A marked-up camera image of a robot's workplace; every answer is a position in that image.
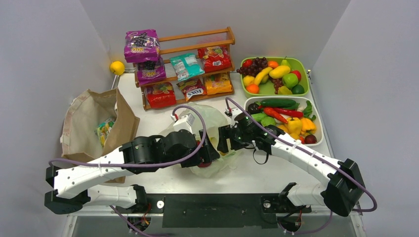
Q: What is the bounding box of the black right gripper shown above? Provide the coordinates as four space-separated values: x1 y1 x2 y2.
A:
219 123 252 153

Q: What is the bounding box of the pale green plastic grocery bag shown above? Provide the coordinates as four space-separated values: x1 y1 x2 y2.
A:
176 102 242 178

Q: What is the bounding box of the green Fox's candy bag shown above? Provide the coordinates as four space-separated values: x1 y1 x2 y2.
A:
95 118 115 147

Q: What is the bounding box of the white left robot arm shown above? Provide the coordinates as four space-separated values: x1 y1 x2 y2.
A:
44 129 220 214

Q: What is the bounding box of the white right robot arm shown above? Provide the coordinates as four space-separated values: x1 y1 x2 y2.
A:
217 113 365 217

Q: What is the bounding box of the red candy bag bottom shelf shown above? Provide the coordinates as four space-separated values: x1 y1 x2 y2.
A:
145 82 176 109

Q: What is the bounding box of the red candy bag shelf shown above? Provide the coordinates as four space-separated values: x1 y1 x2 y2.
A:
145 82 176 109
198 45 232 73

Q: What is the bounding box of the orange candy bag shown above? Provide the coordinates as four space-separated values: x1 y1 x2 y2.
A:
204 73 233 95

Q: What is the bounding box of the red Fox's candy bag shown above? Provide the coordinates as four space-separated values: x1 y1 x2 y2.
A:
177 78 207 102

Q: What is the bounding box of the purple candy bag middle shelf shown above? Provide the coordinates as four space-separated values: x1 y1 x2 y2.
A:
136 57 166 86

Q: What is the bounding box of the red candy bag middle shelf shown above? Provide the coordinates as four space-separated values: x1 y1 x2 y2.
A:
198 45 232 73

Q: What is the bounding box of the brown paper bag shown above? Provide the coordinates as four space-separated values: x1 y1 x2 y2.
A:
60 88 141 183

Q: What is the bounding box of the purple grape candy bag top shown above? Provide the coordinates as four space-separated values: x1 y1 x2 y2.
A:
124 29 160 63

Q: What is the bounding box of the dark toy eggplant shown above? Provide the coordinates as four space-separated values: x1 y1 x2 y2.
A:
247 103 260 115

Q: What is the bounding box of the light green toy cabbage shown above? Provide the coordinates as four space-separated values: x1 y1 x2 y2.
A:
260 116 277 127

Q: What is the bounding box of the red toy chili pepper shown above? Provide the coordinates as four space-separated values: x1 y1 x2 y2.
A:
263 107 304 123

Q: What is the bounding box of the green toy cucumber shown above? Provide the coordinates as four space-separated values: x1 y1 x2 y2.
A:
260 98 296 108

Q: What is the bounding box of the orange toy fruit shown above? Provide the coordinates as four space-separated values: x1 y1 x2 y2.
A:
246 84 260 94

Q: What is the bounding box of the yellow bell pepper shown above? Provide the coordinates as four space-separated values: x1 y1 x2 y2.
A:
287 117 302 140

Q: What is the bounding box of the green fruit basket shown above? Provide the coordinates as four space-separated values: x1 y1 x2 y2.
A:
241 57 310 98

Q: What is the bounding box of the white vegetable basket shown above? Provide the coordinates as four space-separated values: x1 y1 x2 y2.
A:
244 96 325 147

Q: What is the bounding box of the green apple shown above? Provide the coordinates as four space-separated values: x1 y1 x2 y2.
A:
282 73 299 89

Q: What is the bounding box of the yellow toy mango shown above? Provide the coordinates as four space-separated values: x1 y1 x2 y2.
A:
269 65 291 79

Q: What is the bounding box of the dark red grape bunch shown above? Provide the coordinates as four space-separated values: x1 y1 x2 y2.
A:
236 57 268 77

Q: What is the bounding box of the wooden snack shelf rack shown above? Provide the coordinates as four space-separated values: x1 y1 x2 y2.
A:
126 27 235 111

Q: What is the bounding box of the teal white snack packet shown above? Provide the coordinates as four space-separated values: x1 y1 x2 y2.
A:
169 53 205 81

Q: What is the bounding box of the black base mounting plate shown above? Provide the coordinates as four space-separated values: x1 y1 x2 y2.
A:
134 194 312 228

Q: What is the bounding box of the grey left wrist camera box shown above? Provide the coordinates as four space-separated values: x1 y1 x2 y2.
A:
173 113 195 133

